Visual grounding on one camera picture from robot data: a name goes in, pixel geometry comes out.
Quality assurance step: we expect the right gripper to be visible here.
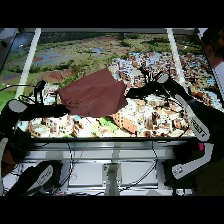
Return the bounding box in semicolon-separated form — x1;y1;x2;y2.
125;85;152;100

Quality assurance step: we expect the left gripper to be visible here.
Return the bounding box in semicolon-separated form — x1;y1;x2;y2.
46;104;71;118

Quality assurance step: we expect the red-brown garment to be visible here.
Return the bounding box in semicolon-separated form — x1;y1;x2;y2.
57;67;129;119

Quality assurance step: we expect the person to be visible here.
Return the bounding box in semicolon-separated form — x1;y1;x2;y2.
201;27;224;88

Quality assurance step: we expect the black cable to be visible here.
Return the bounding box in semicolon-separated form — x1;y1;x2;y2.
119;141;159;192
59;142;75;190

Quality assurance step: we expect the silver frame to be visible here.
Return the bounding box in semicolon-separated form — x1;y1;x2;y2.
0;138;201;197

